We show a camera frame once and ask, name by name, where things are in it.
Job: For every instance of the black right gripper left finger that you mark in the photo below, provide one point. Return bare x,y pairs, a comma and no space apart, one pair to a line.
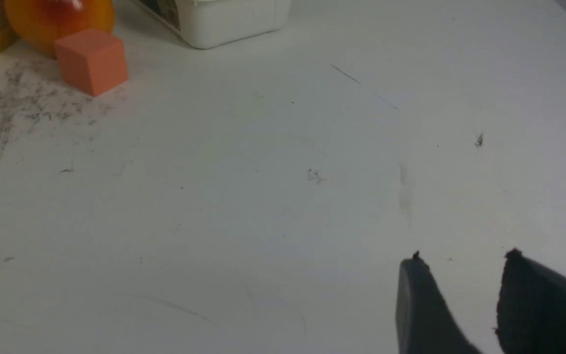
424,323

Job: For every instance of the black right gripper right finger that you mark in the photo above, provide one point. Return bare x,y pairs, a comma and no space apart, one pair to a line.
531,310

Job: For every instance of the white plastic container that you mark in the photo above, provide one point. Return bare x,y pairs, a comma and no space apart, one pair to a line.
205,24

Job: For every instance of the orange foam cube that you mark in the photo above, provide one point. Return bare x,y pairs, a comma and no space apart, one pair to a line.
92,61

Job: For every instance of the orange round fruit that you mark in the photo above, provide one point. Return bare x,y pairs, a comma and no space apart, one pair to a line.
40,23

